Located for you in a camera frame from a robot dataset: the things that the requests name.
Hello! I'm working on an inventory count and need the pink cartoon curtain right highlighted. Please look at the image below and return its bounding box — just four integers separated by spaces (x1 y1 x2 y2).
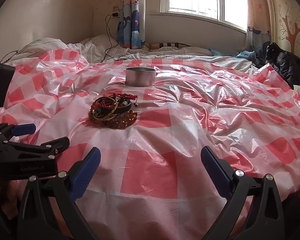
246 0 271 58

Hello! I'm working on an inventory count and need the white striped duvet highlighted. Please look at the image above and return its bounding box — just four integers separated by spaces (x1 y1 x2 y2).
3 35 257 74

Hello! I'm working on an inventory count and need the black charger cable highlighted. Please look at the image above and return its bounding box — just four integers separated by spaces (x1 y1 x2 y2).
104 11 132 62

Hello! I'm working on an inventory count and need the black puffy jacket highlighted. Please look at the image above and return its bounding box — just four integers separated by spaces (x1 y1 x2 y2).
266 43 300 88

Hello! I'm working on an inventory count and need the red cord bracelet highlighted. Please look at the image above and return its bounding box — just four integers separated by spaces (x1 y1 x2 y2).
112 93 139 107

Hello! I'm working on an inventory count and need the pink checkered plastic sheet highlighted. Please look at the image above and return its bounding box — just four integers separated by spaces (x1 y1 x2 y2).
0 49 300 239

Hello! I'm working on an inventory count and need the striped pillow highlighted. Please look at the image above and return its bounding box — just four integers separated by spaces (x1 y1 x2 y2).
145 43 190 50

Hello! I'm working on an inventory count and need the round metal tin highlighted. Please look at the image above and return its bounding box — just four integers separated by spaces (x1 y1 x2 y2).
126 67 156 87

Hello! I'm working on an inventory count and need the amber bead bracelet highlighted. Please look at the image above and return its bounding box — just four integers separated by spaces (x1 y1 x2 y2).
107 109 138 130

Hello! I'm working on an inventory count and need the wardrobe with tree decal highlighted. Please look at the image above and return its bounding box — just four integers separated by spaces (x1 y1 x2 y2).
273 0 300 58

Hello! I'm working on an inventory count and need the blue cartoon curtain left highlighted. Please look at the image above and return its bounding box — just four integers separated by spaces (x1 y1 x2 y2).
117 0 146 49

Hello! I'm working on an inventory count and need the black leather bracelet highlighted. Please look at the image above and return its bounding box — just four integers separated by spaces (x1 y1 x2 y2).
93 96 133 114

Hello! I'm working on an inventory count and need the braided gold brown bracelet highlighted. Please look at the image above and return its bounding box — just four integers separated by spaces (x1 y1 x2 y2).
91 97 120 122

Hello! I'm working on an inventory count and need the blue plastic bag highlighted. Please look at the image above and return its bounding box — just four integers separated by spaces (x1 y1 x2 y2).
236 50 256 62

